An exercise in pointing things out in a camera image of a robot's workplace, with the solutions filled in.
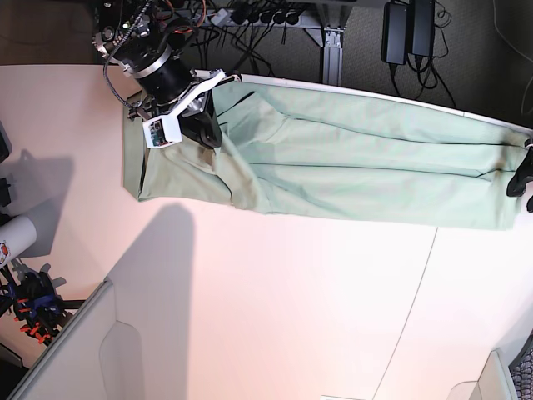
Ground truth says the light green T-shirt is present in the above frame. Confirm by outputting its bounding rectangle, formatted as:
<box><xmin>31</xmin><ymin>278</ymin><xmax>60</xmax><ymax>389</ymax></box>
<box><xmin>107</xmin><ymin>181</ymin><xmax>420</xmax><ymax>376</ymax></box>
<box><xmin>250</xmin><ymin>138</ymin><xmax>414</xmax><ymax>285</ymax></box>
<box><xmin>122</xmin><ymin>82</ymin><xmax>526</xmax><ymax>230</ymax></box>

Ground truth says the black power strip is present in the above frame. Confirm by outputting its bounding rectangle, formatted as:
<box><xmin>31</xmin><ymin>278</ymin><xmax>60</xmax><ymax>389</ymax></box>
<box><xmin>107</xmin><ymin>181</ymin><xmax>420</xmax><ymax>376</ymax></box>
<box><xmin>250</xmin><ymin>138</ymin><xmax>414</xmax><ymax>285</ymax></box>
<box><xmin>205</xmin><ymin>3</ymin><xmax>307</xmax><ymax>27</ymax></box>

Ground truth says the black mesh chair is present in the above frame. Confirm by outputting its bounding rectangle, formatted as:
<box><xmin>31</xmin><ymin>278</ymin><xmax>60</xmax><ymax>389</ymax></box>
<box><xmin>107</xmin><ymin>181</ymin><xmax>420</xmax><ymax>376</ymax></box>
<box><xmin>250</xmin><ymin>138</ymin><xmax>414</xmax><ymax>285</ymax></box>
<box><xmin>509</xmin><ymin>335</ymin><xmax>533</xmax><ymax>400</ymax></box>

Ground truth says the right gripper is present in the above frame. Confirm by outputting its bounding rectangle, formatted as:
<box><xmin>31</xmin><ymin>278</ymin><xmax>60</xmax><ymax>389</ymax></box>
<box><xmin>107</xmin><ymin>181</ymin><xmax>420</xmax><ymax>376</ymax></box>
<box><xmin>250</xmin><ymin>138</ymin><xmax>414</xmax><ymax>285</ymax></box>
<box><xmin>132</xmin><ymin>69</ymin><xmax>242</xmax><ymax>149</ymax></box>

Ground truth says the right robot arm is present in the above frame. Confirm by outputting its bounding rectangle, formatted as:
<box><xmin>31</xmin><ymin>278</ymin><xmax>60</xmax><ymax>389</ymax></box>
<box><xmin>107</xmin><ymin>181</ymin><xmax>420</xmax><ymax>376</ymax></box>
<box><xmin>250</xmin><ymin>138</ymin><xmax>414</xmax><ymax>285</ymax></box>
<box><xmin>92</xmin><ymin>1</ymin><xmax>240</xmax><ymax>149</ymax></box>

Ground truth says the blue orange clamp pile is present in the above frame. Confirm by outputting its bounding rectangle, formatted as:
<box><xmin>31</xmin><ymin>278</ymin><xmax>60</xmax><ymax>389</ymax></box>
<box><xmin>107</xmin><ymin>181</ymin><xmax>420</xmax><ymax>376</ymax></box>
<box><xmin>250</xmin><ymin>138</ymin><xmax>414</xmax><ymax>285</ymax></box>
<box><xmin>1</xmin><ymin>266</ymin><xmax>66</xmax><ymax>346</ymax></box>

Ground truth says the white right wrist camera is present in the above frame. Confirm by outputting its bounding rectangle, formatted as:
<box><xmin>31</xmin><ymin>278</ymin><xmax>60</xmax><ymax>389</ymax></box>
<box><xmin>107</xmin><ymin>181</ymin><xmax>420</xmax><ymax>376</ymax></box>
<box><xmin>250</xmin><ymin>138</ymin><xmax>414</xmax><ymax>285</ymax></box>
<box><xmin>142</xmin><ymin>115</ymin><xmax>182</xmax><ymax>149</ymax></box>

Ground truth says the black power adapter brick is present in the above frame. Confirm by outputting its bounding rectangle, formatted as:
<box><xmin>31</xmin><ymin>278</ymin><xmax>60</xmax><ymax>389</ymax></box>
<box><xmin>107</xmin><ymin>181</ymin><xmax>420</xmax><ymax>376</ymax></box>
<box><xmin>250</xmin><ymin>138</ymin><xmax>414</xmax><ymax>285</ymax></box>
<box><xmin>381</xmin><ymin>2</ymin><xmax>409</xmax><ymax>66</ymax></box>

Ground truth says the aluminium table leg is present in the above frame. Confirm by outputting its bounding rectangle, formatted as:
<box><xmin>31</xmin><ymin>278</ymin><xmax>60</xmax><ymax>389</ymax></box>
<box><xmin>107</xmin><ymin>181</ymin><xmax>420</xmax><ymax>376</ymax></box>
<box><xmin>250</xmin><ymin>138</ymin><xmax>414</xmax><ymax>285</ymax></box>
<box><xmin>321</xmin><ymin>25</ymin><xmax>346</xmax><ymax>87</ymax></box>

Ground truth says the white cylinder with sticker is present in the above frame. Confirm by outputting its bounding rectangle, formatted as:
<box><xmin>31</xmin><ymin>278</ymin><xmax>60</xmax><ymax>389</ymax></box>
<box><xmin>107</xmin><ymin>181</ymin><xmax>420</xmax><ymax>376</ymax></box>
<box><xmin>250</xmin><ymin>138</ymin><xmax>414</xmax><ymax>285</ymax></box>
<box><xmin>1</xmin><ymin>216</ymin><xmax>37</xmax><ymax>267</ymax></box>

